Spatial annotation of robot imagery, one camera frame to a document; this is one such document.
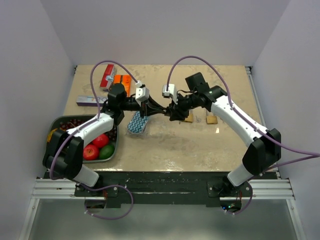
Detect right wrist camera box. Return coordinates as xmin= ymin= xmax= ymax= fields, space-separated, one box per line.
xmin=162 ymin=83 xmax=178 ymax=104

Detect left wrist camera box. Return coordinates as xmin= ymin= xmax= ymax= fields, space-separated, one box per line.
xmin=135 ymin=80 xmax=150 ymax=105

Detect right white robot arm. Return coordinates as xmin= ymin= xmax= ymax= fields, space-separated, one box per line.
xmin=162 ymin=72 xmax=281 ymax=197

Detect red box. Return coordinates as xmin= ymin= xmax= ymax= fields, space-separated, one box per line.
xmin=99 ymin=64 xmax=117 ymax=92

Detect red apple back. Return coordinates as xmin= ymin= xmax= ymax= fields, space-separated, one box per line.
xmin=92 ymin=133 xmax=110 ymax=149

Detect blue zigzag sponge pack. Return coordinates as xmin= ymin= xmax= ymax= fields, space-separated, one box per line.
xmin=127 ymin=111 xmax=150 ymax=137

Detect orange flower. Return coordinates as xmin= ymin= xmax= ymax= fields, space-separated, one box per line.
xmin=46 ymin=128 xmax=57 ymax=143

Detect red apple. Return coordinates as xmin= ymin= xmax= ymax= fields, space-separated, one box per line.
xmin=92 ymin=133 xmax=110 ymax=149
xmin=83 ymin=144 xmax=100 ymax=161

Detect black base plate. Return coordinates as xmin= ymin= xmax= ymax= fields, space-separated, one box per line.
xmin=71 ymin=171 xmax=259 ymax=208

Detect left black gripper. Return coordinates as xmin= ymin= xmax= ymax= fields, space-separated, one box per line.
xmin=121 ymin=95 xmax=166 ymax=120

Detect orange razor package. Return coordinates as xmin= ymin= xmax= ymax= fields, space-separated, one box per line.
xmin=114 ymin=74 xmax=132 ymax=97

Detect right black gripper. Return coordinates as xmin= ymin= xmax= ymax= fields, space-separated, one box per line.
xmin=167 ymin=92 xmax=198 ymax=121

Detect purple white toothpaste box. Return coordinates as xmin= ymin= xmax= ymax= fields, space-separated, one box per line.
xmin=76 ymin=95 xmax=108 ymax=107

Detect silver keys beside large padlock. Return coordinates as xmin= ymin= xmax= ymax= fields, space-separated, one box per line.
xmin=195 ymin=116 xmax=201 ymax=123

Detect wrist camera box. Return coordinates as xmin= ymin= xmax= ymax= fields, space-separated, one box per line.
xmin=162 ymin=83 xmax=178 ymax=104
xmin=135 ymin=80 xmax=150 ymax=105

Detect brass padlock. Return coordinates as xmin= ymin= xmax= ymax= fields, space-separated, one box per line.
xmin=206 ymin=111 xmax=218 ymax=125
xmin=183 ymin=113 xmax=194 ymax=123

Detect green avocado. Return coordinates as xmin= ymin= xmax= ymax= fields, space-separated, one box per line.
xmin=98 ymin=144 xmax=115 ymax=160

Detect grey fruit tray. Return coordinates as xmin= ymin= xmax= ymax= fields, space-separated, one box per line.
xmin=47 ymin=115 xmax=119 ymax=164

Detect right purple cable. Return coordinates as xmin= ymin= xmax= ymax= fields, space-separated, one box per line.
xmin=166 ymin=55 xmax=320 ymax=215

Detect aluminium rail frame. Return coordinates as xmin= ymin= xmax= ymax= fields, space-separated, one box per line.
xmin=18 ymin=65 xmax=307 ymax=240

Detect red apple front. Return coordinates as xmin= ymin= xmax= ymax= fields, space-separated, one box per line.
xmin=83 ymin=144 xmax=100 ymax=161

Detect dark grape bunch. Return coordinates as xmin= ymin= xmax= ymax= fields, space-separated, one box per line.
xmin=59 ymin=118 xmax=118 ymax=141

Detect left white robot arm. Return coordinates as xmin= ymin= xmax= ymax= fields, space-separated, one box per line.
xmin=43 ymin=83 xmax=166 ymax=196

